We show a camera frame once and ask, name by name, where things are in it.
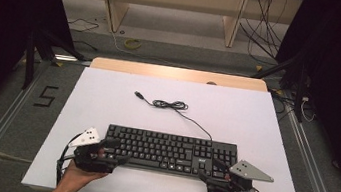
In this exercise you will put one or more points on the yellow tape roll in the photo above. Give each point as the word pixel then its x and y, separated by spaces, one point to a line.
pixel 126 43

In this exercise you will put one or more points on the black metal stand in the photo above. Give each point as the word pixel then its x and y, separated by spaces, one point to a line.
pixel 300 94
pixel 29 66

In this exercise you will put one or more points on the wooden table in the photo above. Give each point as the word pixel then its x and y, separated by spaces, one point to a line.
pixel 162 71

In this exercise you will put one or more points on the white table board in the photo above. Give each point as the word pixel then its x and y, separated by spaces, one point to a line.
pixel 238 125

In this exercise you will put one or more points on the dark round table grommet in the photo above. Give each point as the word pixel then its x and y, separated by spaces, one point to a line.
pixel 211 83

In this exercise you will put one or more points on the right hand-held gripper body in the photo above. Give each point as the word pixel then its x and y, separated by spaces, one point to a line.
pixel 222 189

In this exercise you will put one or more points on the short aluminium bar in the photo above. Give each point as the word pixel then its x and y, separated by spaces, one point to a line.
pixel 69 59

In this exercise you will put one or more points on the person's left hand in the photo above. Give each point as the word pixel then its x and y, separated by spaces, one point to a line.
pixel 76 178

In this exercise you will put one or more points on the black keyboard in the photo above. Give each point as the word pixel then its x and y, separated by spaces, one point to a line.
pixel 157 148

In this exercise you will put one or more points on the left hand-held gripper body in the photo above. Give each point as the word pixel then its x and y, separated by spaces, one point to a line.
pixel 95 164

